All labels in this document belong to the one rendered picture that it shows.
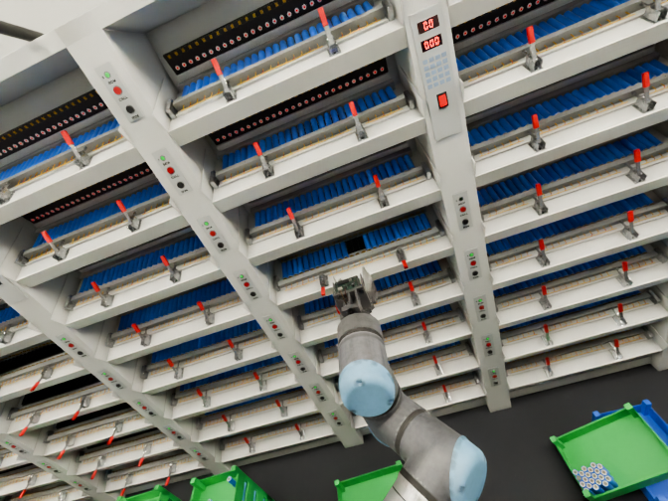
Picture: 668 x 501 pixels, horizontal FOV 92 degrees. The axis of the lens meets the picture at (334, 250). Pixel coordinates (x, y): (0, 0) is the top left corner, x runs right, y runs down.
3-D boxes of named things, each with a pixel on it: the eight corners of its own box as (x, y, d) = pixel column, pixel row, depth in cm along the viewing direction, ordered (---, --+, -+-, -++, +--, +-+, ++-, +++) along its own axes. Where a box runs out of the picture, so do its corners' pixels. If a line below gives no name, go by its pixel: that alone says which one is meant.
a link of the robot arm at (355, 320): (389, 352, 65) (344, 365, 66) (385, 334, 69) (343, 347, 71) (376, 321, 61) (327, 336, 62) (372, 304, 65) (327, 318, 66)
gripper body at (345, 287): (362, 270, 75) (368, 304, 65) (373, 297, 79) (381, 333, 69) (331, 280, 76) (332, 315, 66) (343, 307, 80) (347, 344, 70)
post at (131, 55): (363, 443, 157) (89, 9, 67) (345, 447, 158) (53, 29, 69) (359, 405, 174) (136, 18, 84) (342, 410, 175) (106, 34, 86)
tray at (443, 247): (453, 254, 104) (452, 238, 97) (282, 310, 113) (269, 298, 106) (431, 210, 116) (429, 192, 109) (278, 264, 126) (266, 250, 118)
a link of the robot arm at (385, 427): (406, 469, 59) (384, 433, 53) (364, 430, 68) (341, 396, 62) (436, 428, 62) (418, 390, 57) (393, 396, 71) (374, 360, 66)
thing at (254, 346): (282, 354, 125) (265, 343, 114) (149, 395, 134) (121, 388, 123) (279, 307, 137) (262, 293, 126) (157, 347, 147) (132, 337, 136)
